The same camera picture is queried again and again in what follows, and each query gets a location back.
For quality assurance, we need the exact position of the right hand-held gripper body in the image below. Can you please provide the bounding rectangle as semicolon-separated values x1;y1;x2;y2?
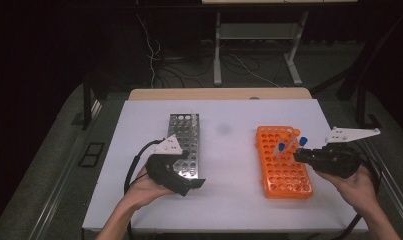
310;126;381;180

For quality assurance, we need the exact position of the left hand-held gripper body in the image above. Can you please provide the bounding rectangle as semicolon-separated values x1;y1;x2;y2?
145;134;192;198

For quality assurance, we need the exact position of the metal test tube rack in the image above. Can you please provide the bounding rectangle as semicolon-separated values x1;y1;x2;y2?
167;113;201;181

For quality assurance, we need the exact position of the orange test tube rack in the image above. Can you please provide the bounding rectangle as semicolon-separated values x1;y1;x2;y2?
255;125;314;200

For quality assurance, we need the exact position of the person's left hand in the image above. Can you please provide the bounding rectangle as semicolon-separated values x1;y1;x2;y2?
123;164;175;211

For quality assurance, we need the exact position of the person's right hand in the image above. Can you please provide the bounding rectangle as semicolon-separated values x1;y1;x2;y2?
317;165;379;215

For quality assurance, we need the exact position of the white table board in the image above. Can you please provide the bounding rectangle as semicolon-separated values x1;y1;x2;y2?
82;98;378;233

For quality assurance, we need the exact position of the black metal stand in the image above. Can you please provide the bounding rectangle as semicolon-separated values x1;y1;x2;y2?
310;13;403;132
71;71;94;131

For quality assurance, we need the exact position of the wooden table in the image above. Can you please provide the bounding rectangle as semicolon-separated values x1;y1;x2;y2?
128;87;313;101

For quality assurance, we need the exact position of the grey metal stand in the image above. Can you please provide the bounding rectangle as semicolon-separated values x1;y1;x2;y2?
212;11;310;87

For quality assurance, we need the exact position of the left hand-held gripper cable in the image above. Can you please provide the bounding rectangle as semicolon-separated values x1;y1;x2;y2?
123;138;166;196

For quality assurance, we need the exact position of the hand-held gripper cable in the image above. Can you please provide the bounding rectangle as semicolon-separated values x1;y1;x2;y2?
335;141;385;240
123;138;166;196

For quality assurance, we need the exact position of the right hand-held gripper cable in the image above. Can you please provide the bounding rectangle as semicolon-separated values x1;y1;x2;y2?
335;141;385;240

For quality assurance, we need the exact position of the aluminium floor rail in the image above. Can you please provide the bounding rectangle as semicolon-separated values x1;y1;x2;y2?
338;99;403;234
28;99;103;240

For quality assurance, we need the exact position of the black floor socket frame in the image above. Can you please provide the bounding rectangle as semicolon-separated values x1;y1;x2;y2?
78;142;106;168

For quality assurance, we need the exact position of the white cable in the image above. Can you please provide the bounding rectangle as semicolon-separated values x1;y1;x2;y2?
137;13;162;89
228;53;282;89

